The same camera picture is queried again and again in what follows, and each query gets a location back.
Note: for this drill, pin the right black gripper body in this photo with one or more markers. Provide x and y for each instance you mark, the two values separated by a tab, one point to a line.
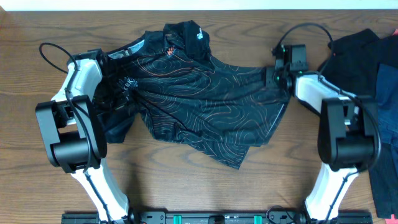
274	77

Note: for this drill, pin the black orange-patterned jersey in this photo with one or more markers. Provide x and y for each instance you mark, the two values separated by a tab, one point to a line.
185	95

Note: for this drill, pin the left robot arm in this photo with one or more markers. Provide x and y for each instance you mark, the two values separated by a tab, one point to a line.
74	140

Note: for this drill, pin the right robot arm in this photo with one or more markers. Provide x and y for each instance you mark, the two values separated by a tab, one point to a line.
348	142

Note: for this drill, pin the blue denim garment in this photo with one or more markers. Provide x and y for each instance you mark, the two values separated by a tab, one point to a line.
386	95

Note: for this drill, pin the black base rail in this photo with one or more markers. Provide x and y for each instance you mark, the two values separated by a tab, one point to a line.
217	217

